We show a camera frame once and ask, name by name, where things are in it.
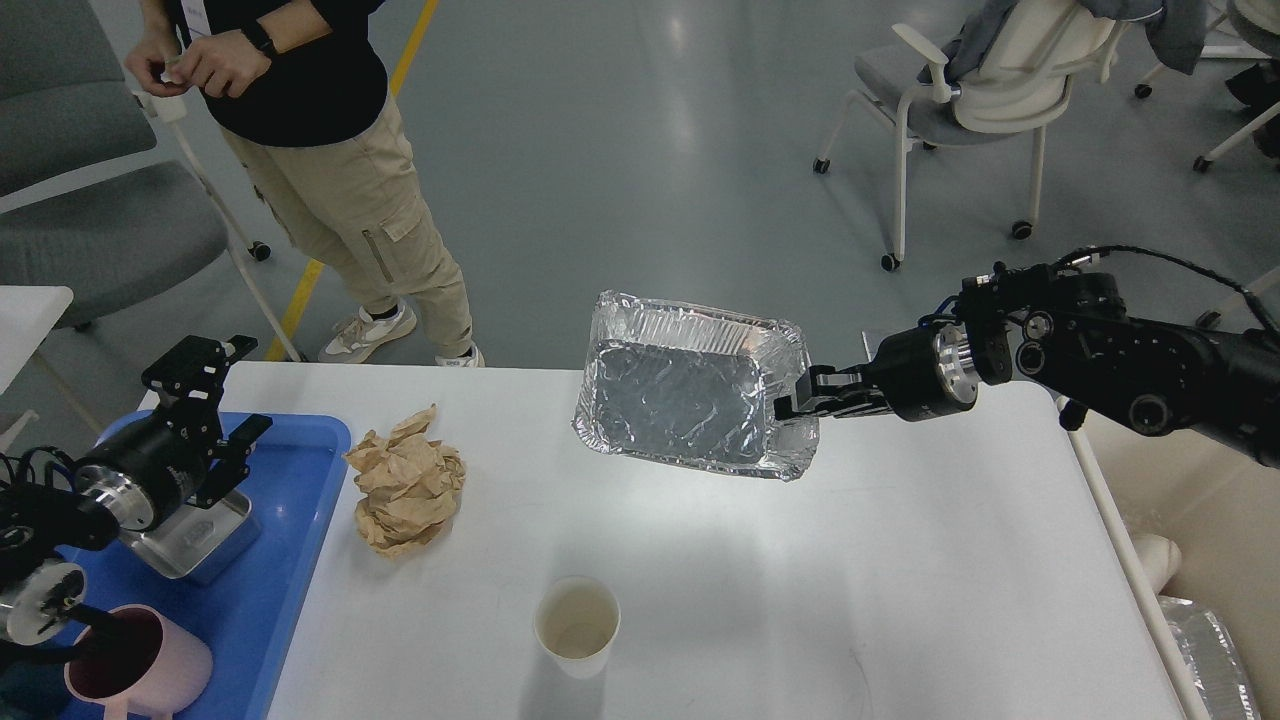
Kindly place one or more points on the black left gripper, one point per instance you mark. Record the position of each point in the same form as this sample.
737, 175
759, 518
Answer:
155, 465

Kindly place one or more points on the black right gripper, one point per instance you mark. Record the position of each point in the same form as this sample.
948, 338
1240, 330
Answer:
922, 374

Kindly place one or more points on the square stainless steel tray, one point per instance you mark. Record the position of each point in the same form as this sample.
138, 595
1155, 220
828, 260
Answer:
197, 545

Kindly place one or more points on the aluminium foil tray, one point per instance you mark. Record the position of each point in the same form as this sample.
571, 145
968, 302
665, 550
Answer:
693, 386

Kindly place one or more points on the brown paper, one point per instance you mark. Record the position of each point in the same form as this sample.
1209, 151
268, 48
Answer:
410, 484

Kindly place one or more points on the pink plastic mug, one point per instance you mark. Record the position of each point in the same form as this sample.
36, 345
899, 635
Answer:
137, 662

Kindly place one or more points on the white paper cup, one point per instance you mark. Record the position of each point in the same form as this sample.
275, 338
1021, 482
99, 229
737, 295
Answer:
576, 623

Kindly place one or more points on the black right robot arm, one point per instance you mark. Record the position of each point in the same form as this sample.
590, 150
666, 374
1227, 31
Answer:
1066, 328

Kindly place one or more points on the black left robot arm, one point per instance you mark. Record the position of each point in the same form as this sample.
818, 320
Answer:
42, 591

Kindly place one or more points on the person's hand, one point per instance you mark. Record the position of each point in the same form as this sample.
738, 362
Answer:
223, 65

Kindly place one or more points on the person's other hand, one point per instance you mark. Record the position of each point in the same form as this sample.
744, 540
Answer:
149, 59

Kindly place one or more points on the blue plastic tray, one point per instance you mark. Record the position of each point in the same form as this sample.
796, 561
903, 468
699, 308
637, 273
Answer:
246, 615

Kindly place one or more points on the white side table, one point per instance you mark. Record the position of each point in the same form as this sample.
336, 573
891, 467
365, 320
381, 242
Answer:
28, 314

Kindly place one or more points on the left white grey chair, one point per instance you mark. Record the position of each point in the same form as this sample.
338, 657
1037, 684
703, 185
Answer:
118, 241

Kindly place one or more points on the seated person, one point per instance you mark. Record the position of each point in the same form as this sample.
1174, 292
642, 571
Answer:
323, 142

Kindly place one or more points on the white grey office chair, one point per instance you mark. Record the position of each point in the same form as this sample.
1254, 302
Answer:
1022, 84

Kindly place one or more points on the beige roll in bin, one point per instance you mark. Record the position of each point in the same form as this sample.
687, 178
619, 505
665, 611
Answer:
1159, 558

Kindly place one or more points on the beige plastic bin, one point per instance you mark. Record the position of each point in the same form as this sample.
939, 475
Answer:
1219, 508

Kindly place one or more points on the white chair leg right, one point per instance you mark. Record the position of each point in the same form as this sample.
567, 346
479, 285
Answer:
1211, 319

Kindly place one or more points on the grey jacket on chair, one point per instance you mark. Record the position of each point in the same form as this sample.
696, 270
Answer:
1175, 30

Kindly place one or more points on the white chair far right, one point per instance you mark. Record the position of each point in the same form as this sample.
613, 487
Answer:
1255, 88

